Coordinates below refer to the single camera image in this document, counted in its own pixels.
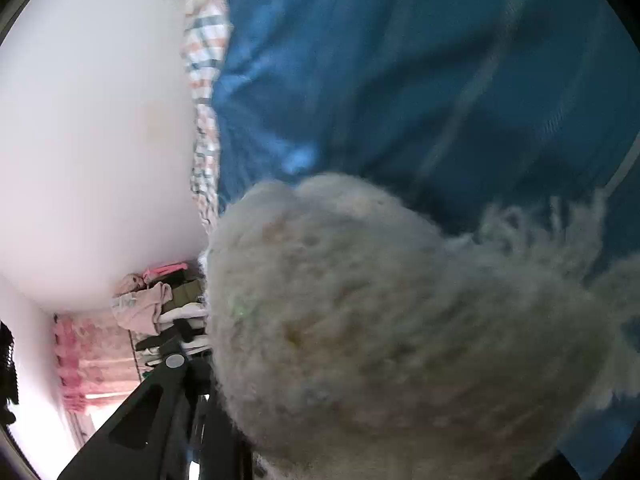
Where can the pile of clothes on shelf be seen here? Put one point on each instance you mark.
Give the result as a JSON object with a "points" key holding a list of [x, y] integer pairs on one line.
{"points": [[160, 305]]}

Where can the white fluffy fleece garment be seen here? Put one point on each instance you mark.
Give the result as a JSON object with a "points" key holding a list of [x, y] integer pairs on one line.
{"points": [[353, 339]]}

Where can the pink curtain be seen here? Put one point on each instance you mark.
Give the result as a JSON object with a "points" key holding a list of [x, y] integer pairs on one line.
{"points": [[94, 359]]}

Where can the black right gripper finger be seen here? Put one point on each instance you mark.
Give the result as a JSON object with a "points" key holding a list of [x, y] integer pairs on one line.
{"points": [[173, 426]]}

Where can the checkered plaid blanket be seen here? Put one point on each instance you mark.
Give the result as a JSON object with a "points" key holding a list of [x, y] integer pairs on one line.
{"points": [[205, 41]]}

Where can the blue striped bed sheet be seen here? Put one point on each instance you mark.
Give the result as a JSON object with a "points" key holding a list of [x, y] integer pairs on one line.
{"points": [[453, 107]]}

